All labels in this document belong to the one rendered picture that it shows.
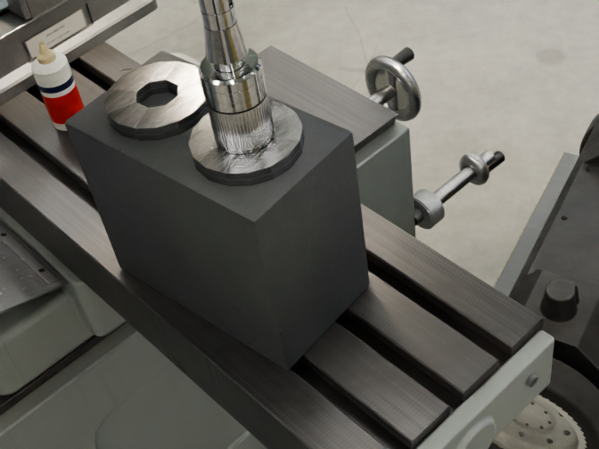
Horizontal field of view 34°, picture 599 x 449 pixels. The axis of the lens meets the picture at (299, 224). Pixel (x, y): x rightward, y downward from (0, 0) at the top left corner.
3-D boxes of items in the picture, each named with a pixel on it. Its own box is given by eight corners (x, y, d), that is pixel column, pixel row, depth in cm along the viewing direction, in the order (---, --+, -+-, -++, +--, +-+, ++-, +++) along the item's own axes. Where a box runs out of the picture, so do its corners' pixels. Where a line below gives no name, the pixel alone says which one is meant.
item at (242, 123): (284, 121, 77) (274, 61, 72) (257, 159, 74) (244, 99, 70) (233, 110, 78) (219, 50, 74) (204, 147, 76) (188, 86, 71)
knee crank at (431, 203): (487, 153, 166) (487, 126, 162) (514, 168, 163) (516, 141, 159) (398, 224, 157) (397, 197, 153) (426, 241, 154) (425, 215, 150)
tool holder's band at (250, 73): (274, 61, 72) (272, 49, 72) (244, 99, 70) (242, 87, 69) (219, 50, 74) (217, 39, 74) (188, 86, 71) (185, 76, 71)
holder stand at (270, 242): (202, 195, 101) (159, 35, 87) (372, 284, 90) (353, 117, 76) (118, 268, 96) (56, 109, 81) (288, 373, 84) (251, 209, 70)
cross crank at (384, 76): (387, 90, 167) (382, 33, 159) (439, 118, 160) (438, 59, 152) (320, 137, 161) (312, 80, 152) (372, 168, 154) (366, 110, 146)
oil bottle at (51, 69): (75, 105, 115) (46, 27, 107) (94, 118, 113) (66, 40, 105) (46, 122, 113) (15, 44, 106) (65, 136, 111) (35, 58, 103)
